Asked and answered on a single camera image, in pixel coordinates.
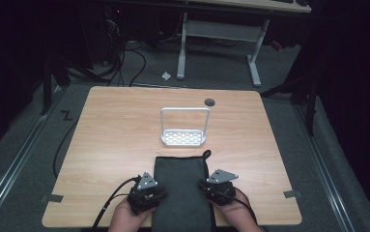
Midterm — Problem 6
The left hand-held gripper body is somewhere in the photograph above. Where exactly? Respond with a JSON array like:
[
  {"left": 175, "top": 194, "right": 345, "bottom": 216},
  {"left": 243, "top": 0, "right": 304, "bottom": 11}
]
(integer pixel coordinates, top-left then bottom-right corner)
[{"left": 127, "top": 170, "right": 168, "bottom": 216}]

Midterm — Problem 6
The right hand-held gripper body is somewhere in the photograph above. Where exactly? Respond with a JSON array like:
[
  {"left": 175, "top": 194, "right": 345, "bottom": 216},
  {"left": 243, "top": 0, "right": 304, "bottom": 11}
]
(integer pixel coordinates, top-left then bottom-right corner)
[{"left": 201, "top": 168, "right": 240, "bottom": 207}]

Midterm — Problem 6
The dark grey towel black trim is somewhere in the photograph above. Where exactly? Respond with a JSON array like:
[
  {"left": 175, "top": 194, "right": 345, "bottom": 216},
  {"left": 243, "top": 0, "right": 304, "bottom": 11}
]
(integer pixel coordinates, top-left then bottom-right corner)
[{"left": 151, "top": 149, "right": 217, "bottom": 232}]

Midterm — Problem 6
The person's left hand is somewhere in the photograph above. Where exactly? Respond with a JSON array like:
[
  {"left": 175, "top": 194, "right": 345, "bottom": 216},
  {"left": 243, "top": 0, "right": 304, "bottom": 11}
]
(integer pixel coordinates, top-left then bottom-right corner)
[{"left": 107, "top": 196, "right": 157, "bottom": 232}]

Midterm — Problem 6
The person's right hand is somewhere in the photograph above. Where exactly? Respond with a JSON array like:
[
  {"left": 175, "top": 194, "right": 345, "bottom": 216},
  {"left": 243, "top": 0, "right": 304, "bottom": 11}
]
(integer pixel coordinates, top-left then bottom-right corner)
[{"left": 212, "top": 194, "right": 262, "bottom": 232}]

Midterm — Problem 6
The white metal rack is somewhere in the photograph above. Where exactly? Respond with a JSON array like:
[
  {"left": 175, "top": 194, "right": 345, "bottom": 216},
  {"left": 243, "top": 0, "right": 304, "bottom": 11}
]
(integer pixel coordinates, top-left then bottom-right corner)
[{"left": 159, "top": 106, "right": 212, "bottom": 148}]

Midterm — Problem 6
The grey tape piece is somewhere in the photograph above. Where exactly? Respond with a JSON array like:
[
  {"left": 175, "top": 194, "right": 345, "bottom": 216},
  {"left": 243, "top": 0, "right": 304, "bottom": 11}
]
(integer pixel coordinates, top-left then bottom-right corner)
[
  {"left": 44, "top": 192, "right": 65, "bottom": 204},
  {"left": 282, "top": 188, "right": 303, "bottom": 200}
]

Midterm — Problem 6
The black metal stand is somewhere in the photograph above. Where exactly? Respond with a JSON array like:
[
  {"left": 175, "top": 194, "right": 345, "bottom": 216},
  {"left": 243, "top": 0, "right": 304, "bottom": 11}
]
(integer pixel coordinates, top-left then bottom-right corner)
[
  {"left": 259, "top": 72, "right": 321, "bottom": 137},
  {"left": 40, "top": 52, "right": 72, "bottom": 116}
]

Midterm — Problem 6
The white-legged desk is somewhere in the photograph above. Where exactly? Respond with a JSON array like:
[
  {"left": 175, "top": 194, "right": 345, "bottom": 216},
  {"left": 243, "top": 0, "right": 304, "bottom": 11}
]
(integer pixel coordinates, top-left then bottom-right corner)
[{"left": 176, "top": 0, "right": 313, "bottom": 89}]

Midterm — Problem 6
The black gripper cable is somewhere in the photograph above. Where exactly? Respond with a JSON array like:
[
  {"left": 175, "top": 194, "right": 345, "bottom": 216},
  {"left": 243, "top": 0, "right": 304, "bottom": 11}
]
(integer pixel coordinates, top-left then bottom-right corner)
[
  {"left": 232, "top": 187, "right": 260, "bottom": 226},
  {"left": 90, "top": 175, "right": 142, "bottom": 232}
]

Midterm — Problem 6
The black floor cable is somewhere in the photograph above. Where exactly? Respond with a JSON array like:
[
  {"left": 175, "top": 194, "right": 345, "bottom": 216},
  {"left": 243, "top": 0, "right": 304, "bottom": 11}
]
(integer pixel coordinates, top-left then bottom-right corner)
[{"left": 52, "top": 118, "right": 80, "bottom": 180}]

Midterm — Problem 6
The aluminium floor rail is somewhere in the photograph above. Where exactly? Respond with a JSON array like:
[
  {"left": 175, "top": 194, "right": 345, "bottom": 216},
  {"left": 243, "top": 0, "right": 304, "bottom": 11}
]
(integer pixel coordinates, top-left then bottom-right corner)
[
  {"left": 292, "top": 101, "right": 357, "bottom": 232},
  {"left": 0, "top": 86, "right": 66, "bottom": 228}
]

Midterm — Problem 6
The bundle of black cables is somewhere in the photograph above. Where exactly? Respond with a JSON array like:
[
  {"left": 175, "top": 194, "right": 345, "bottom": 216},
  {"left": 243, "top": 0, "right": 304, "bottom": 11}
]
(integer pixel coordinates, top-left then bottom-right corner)
[{"left": 103, "top": 11, "right": 149, "bottom": 87}]

